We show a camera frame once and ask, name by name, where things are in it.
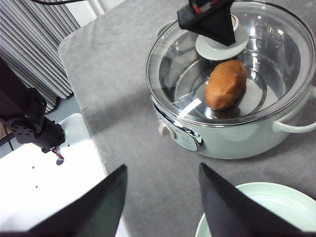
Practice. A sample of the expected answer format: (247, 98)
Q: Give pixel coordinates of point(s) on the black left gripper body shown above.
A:
(208, 5)

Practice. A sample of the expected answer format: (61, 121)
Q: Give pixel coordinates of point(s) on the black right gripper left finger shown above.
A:
(95, 214)

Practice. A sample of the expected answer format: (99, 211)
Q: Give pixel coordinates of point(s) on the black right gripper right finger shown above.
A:
(232, 213)

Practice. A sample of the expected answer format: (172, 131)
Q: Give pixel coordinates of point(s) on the black cable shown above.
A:
(56, 3)

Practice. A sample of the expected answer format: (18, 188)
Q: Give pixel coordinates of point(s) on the white window blinds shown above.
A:
(30, 34)

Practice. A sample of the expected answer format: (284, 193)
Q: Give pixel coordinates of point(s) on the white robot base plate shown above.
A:
(33, 182)

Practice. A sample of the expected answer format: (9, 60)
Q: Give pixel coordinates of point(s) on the glass steamer lid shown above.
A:
(266, 72)

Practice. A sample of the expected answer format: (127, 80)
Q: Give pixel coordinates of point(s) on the brown potato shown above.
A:
(226, 84)

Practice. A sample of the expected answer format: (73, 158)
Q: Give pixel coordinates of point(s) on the green electric steamer pot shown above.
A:
(232, 141)

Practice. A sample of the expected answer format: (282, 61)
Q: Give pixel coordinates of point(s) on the green plate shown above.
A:
(289, 203)

